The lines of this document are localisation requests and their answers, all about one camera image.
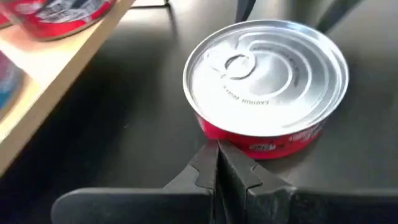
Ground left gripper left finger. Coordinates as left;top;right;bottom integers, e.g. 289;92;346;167
51;139;220;224

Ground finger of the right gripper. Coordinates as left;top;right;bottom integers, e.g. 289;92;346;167
234;0;257;24
315;0;364;34

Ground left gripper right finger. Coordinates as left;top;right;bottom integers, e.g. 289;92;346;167
217;139;398;224

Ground red label tuna can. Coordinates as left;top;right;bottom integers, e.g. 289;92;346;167
182;19;349;161
6;0;118;42

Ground wooden shelf black metal legs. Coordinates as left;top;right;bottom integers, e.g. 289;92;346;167
0;0;172;178

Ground blue label tuna can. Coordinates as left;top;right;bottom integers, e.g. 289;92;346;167
0;51;26;121

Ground black table mat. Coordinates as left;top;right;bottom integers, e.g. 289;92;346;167
0;0;398;224

